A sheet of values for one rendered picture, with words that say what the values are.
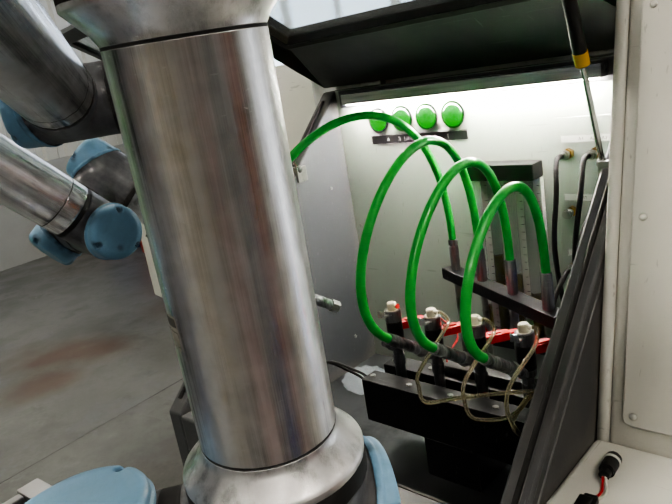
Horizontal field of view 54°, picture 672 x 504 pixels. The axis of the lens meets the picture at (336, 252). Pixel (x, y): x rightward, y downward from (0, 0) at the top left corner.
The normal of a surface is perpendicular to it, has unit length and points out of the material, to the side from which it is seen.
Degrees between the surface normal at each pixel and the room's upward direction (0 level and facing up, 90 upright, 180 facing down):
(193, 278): 92
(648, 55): 76
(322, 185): 90
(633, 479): 0
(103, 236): 90
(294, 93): 90
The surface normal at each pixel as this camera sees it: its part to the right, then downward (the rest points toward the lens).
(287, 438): 0.41, 0.23
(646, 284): -0.69, 0.07
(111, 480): -0.29, -0.91
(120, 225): 0.65, 0.11
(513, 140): -0.66, 0.31
